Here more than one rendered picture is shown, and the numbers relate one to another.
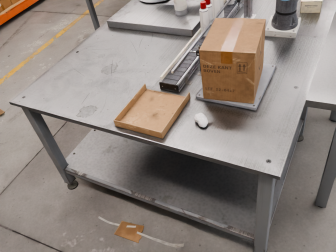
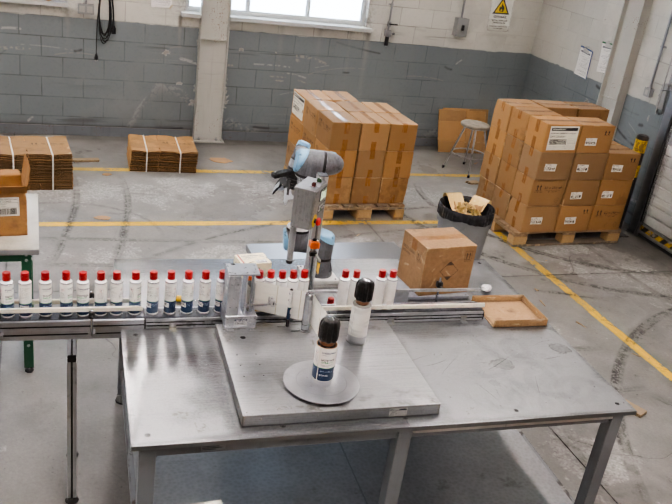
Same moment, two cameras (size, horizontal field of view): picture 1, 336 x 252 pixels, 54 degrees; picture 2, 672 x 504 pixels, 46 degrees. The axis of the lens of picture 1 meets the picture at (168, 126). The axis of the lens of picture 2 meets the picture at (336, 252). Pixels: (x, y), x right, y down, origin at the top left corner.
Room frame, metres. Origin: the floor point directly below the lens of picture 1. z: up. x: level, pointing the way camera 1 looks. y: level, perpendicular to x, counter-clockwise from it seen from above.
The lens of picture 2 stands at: (4.77, 1.43, 2.66)
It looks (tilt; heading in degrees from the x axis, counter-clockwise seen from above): 24 degrees down; 215
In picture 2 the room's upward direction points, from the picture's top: 8 degrees clockwise
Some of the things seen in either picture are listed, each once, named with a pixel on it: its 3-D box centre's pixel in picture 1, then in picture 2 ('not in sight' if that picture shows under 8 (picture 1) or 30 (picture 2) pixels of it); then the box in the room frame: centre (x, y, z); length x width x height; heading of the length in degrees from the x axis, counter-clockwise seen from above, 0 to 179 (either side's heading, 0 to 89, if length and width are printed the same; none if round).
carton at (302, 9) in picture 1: (311, 1); (252, 265); (1.99, -1.06, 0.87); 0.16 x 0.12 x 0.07; 155
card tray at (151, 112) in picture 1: (153, 108); (508, 310); (1.25, 0.05, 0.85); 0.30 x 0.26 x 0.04; 145
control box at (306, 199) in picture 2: not in sight; (309, 203); (2.11, -0.65, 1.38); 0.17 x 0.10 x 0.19; 20
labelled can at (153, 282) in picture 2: not in sight; (152, 292); (2.72, -0.97, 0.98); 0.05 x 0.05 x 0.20
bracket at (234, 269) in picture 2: not in sight; (242, 269); (2.47, -0.68, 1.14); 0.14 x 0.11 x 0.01; 145
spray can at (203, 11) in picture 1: (204, 19); (390, 289); (1.81, -0.33, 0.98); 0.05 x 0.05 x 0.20
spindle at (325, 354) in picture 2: not in sight; (326, 350); (2.56, -0.12, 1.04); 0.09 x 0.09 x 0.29
